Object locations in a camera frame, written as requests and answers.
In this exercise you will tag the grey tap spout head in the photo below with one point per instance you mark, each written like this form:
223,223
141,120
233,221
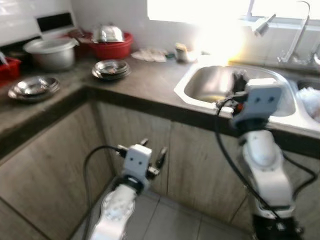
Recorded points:
262,25

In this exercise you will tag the stainless steel kitchen sink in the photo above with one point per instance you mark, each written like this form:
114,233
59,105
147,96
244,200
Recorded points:
205,87

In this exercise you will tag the yellow dish sponge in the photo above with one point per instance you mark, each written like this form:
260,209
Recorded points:
180,47

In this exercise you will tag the upturned steel bowl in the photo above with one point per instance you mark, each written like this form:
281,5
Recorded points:
108,34

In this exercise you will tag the aluminium cooking pot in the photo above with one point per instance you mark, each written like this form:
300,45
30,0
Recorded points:
50,57

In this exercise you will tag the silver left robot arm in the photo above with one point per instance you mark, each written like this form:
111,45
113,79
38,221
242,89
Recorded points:
115,215

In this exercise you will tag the tall curved steel faucet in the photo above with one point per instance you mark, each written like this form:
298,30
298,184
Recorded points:
295,35

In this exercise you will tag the clear plastic bag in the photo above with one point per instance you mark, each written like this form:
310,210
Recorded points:
311,102

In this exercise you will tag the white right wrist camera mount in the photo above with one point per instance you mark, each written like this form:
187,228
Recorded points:
260,100

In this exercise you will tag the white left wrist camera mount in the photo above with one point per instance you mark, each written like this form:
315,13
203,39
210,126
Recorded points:
136,161

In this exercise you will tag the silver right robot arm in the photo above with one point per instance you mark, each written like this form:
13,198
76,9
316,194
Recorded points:
265,170

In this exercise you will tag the white countertop appliance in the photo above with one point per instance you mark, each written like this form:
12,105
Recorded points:
55,35

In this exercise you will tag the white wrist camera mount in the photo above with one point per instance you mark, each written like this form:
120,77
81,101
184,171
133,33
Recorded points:
260,100
136,161

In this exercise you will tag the red plastic basin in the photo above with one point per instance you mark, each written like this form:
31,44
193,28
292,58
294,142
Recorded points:
112,51

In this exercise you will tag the crumpled white cloth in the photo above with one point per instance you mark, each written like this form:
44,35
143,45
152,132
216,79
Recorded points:
150,55

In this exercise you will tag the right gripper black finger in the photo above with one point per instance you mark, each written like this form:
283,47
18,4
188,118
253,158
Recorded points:
240,82

